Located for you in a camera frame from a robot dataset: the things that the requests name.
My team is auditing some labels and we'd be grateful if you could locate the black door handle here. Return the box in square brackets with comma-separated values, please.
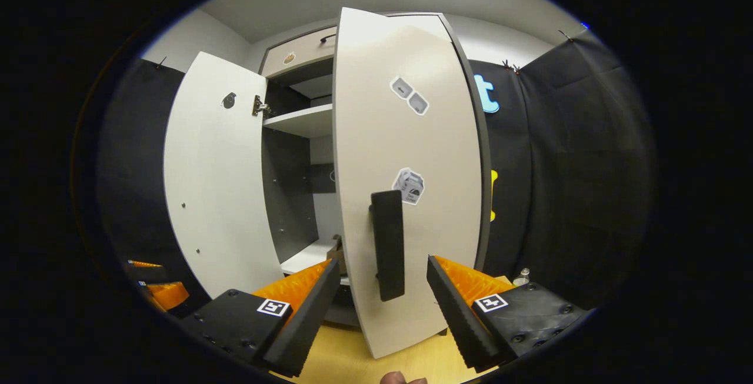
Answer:
[369, 190, 407, 302]

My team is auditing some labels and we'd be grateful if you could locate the white shoe cabinet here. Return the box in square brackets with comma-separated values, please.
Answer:
[259, 12, 493, 329]

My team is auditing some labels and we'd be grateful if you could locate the white cabinet drawer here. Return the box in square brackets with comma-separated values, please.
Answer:
[261, 26, 337, 78]

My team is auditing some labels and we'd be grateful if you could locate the brown fuzzy shoe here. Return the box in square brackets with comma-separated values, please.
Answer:
[326, 234, 346, 276]

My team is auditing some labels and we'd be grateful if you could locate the black backdrop cloth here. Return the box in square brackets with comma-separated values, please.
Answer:
[97, 25, 657, 314]

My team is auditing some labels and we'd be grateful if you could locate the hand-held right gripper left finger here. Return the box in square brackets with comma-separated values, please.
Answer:
[179, 258, 342, 378]

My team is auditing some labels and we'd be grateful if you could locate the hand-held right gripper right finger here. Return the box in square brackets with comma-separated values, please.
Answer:
[426, 255, 589, 373]

